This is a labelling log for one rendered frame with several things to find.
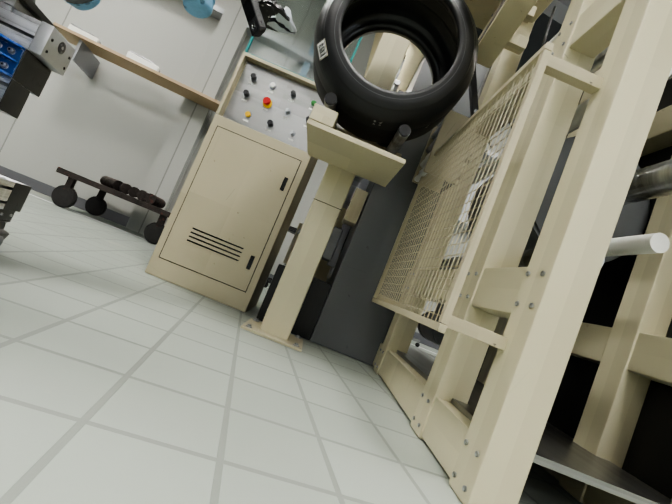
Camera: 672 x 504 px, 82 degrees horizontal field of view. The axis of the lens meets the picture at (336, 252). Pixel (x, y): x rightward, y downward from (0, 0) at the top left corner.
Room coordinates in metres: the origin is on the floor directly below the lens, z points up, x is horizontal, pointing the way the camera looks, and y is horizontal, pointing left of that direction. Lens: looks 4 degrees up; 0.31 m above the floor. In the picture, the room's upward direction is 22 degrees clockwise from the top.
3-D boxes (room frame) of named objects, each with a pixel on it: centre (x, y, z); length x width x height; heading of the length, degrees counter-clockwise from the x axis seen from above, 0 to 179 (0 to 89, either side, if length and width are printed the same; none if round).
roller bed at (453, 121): (1.73, -0.29, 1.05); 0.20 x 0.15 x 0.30; 2
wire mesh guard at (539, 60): (1.28, -0.25, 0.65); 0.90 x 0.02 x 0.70; 2
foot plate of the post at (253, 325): (1.75, 0.12, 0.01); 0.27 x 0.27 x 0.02; 2
